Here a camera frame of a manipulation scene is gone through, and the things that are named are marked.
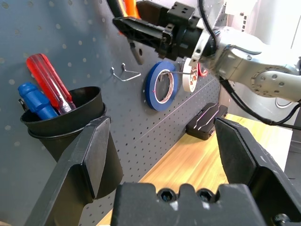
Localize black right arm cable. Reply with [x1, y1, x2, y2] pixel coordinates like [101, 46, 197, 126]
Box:
[198, 0, 301, 129]

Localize blue tape roll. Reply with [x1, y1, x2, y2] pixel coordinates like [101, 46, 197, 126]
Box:
[143, 61, 179, 111]

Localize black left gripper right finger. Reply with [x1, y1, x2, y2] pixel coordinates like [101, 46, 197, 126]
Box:
[214, 117, 301, 226]

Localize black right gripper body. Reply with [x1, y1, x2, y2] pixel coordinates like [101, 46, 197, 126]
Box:
[159, 1, 205, 61]

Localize black tool case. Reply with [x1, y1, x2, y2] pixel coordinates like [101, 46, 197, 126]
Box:
[186, 102, 228, 141]

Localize red transparent screwdriver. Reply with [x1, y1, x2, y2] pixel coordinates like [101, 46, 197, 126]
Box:
[25, 53, 76, 115]

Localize orange black pliers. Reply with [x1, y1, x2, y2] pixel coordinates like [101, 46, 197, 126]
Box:
[107, 0, 144, 65]

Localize grey metal pegboard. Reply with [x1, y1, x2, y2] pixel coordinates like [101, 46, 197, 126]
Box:
[0, 0, 226, 226]

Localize blue handled screwdriver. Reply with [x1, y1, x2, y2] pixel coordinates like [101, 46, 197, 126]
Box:
[18, 81, 59, 120]

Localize white tape roll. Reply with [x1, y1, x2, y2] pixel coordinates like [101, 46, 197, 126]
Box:
[182, 58, 200, 92]

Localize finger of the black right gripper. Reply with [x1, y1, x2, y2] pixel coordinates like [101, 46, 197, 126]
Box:
[112, 17, 174, 51]
[137, 0, 170, 27]

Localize black plastic cup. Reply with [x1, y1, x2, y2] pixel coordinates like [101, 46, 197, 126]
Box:
[20, 86, 104, 137]
[28, 105, 124, 200]

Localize silver wire pliers holder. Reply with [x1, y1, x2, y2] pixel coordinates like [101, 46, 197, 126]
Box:
[110, 63, 142, 82]

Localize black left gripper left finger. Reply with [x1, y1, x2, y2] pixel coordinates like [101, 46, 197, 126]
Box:
[24, 115, 111, 226]

